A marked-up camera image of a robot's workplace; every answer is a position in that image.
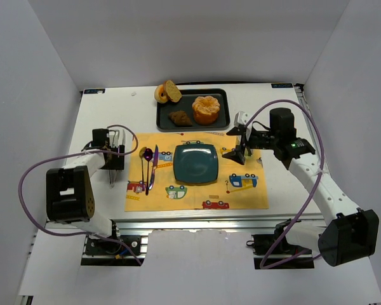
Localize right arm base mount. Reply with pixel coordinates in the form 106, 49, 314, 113
246, 219, 314, 269

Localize brown chocolate bread piece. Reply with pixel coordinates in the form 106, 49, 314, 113
168, 111, 193, 127

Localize black baking tray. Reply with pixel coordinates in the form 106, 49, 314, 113
156, 88, 231, 132

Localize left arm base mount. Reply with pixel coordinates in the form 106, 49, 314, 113
81, 233, 148, 267

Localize yellow car print placemat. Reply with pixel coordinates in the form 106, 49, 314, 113
125, 132, 269, 212

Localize purple iridescent knife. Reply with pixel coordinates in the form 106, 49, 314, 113
148, 145, 159, 190

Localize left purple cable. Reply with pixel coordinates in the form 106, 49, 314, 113
17, 124, 144, 266

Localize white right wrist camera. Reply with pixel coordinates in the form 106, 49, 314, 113
234, 111, 250, 128

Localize orange bundt cake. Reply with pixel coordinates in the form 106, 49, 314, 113
192, 95, 220, 125

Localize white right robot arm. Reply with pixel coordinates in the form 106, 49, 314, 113
223, 107, 379, 266

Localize purple iridescent spoon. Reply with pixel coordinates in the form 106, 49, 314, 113
144, 147, 154, 196

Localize glazed donut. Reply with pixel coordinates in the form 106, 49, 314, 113
154, 84, 168, 104

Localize sliced baguette piece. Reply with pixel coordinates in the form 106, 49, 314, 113
164, 80, 182, 103

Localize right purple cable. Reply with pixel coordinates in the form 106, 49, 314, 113
248, 99, 325, 270

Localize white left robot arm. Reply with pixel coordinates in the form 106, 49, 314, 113
46, 128, 125, 240

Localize purple cable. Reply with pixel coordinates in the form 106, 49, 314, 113
17, 124, 144, 266
248, 99, 325, 270

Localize silver metal tongs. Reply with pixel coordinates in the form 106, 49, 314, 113
109, 129, 126, 188

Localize teal square plate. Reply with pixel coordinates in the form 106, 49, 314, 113
173, 144, 218, 184

